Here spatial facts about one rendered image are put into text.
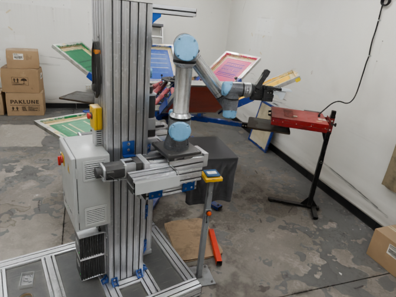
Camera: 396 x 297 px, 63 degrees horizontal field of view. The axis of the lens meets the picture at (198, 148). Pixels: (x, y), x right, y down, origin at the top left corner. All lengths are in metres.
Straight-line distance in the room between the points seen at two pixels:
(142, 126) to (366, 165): 2.82
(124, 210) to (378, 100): 2.91
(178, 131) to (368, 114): 2.75
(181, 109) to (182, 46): 0.31
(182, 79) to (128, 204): 0.91
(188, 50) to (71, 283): 1.77
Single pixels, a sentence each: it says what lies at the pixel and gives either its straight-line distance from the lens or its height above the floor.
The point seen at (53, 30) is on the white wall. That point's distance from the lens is 6.82.
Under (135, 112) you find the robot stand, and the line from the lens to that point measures 1.88.
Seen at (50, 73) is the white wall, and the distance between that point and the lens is 6.94.
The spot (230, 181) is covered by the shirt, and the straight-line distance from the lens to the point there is 2.74.
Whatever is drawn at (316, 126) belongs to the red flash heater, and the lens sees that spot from 3.47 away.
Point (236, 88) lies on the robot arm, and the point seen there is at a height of 1.67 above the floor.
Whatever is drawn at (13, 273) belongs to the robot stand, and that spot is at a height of 0.21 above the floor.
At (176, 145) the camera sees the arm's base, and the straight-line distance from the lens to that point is 1.85.
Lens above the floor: 2.00
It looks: 22 degrees down
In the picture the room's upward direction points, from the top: 6 degrees clockwise
